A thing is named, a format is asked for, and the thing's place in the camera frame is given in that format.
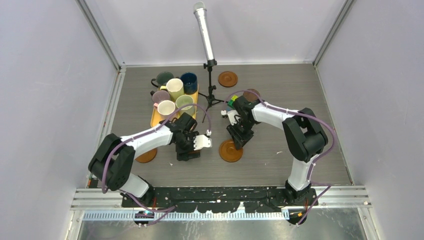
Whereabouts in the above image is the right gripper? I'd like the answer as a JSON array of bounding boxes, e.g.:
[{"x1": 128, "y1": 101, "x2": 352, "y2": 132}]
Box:
[{"x1": 226, "y1": 119, "x2": 255, "y2": 151}]

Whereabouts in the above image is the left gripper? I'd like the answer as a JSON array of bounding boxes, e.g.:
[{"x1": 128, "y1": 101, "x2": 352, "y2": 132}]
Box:
[{"x1": 173, "y1": 132, "x2": 200, "y2": 161}]

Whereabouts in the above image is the pink white cup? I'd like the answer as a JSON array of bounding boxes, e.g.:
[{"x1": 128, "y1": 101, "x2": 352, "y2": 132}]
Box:
[{"x1": 156, "y1": 100, "x2": 176, "y2": 120}]

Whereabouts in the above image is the dark brown coaster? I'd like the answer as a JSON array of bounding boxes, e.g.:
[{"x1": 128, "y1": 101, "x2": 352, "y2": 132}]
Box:
[{"x1": 243, "y1": 88, "x2": 261, "y2": 102}]

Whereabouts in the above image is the light green mug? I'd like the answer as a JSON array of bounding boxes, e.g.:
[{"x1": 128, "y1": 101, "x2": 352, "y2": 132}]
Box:
[{"x1": 175, "y1": 94, "x2": 196, "y2": 117}]

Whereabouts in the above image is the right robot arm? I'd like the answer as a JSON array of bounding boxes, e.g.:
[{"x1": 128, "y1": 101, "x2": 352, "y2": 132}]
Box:
[{"x1": 221, "y1": 96, "x2": 329, "y2": 205}]

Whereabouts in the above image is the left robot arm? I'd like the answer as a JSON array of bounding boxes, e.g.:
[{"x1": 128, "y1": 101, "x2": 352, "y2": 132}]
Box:
[{"x1": 88, "y1": 113, "x2": 200, "y2": 207}]

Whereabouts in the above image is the mauve purple cup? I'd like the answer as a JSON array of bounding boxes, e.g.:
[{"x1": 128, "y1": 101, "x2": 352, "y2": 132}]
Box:
[{"x1": 150, "y1": 90, "x2": 171, "y2": 105}]

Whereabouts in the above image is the cream yellow cup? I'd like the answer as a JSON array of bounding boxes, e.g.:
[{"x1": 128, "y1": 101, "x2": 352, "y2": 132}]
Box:
[{"x1": 165, "y1": 78, "x2": 185, "y2": 102}]

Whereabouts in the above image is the navy blue cup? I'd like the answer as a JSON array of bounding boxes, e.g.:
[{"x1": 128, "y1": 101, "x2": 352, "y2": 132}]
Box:
[{"x1": 180, "y1": 72, "x2": 198, "y2": 95}]

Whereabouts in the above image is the colourful block cube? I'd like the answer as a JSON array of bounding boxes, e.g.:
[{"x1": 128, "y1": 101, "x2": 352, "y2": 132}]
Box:
[{"x1": 227, "y1": 95, "x2": 238, "y2": 109}]

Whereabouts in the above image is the yellow tray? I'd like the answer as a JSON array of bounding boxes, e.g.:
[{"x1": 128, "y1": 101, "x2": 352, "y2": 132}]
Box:
[{"x1": 150, "y1": 86, "x2": 199, "y2": 127}]

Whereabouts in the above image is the dark green mug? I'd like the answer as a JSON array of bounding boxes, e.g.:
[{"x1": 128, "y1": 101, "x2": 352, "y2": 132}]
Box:
[{"x1": 150, "y1": 71, "x2": 174, "y2": 89}]

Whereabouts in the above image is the black microphone tripod stand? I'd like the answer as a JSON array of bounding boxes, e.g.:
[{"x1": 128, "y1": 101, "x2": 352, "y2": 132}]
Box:
[{"x1": 198, "y1": 60, "x2": 228, "y2": 111}]

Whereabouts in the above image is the silver microphone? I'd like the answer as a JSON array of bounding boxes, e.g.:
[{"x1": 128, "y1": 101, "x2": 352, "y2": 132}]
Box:
[{"x1": 193, "y1": 1, "x2": 215, "y2": 62}]

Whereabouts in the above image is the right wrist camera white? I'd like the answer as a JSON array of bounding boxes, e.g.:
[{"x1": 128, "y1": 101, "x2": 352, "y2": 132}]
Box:
[{"x1": 220, "y1": 110, "x2": 240, "y2": 126}]

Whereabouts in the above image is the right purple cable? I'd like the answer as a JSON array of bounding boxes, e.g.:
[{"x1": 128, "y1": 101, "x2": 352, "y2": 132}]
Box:
[{"x1": 223, "y1": 90, "x2": 337, "y2": 227}]

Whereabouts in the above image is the purple cable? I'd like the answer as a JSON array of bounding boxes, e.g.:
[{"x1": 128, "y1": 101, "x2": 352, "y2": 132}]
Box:
[
  {"x1": 101, "y1": 103, "x2": 213, "y2": 227},
  {"x1": 223, "y1": 90, "x2": 337, "y2": 227}
]

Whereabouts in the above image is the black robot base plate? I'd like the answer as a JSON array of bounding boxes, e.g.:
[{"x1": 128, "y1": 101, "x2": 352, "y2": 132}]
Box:
[{"x1": 121, "y1": 186, "x2": 318, "y2": 214}]

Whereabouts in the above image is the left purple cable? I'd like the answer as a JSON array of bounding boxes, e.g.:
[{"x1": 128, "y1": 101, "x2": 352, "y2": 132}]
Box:
[{"x1": 101, "y1": 103, "x2": 213, "y2": 227}]

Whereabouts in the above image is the aluminium frame rail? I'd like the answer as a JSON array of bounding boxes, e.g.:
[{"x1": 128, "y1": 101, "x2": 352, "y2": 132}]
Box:
[{"x1": 71, "y1": 185, "x2": 372, "y2": 223}]

